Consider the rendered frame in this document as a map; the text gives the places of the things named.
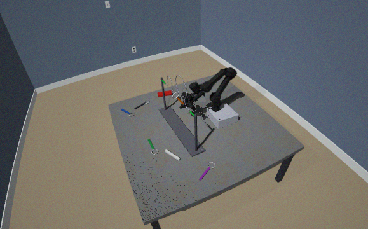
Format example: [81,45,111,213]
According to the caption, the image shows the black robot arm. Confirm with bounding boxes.
[183,67,237,112]

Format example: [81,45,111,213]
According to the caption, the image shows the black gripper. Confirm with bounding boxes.
[180,93,198,111]

